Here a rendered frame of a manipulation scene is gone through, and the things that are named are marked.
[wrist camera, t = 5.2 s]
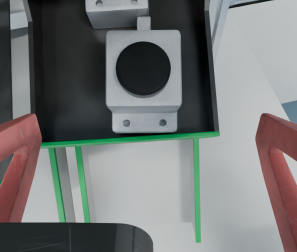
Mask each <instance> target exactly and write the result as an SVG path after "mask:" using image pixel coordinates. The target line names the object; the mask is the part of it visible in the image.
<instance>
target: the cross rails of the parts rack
mask: <svg viewBox="0 0 297 252"><path fill-rule="evenodd" d="M24 27H28V20H27V16H26V12H25V8H24V4H23V2H19V3H13V4H10V30H13V29H19V28H24Z"/></svg>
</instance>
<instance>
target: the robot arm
mask: <svg viewBox="0 0 297 252"><path fill-rule="evenodd" d="M255 143H256V147H257V152H258V157H259V161H260V166H261V170H262V174H263V178H264V182H265V185H266V189H267V192H268V196H269V199H270V203H271V207H272V210H273V214H274V217H275V221H276V224H277V228H278V231H279V235H280V238H281V242H282V246H283V249H284V252H297V183H296V181H295V179H294V177H293V174H292V172H291V170H290V168H289V166H288V163H287V161H286V159H285V157H284V153H285V154H286V155H288V156H289V157H291V158H292V159H294V160H295V161H297V124H296V123H293V122H291V121H288V120H286V119H283V118H280V117H278V116H275V115H272V114H270V113H262V114H261V116H260V120H259V124H258V127H257V131H256V135H255ZM41 144H42V135H41V131H40V127H39V124H38V120H37V116H36V115H35V114H34V113H28V114H26V115H23V116H20V117H18V118H15V119H13V120H10V121H7V122H5V123H2V124H0V162H1V161H3V160H4V159H6V158H7V157H8V156H10V155H11V154H13V153H14V155H13V158H12V160H11V162H10V164H9V166H8V168H7V171H6V173H5V175H4V177H3V179H2V182H1V184H0V252H154V245H153V240H152V238H151V237H150V235H149V234H148V233H147V232H146V231H144V230H143V229H141V228H139V227H137V226H134V225H131V224H126V223H94V222H21V221H22V218H23V214H24V211H25V207H26V204H27V200H28V197H29V193H30V190H31V186H32V182H33V179H34V175H35V171H36V166H37V162H38V157H39V153H40V148H41ZM283 152H284V153H283Z"/></svg>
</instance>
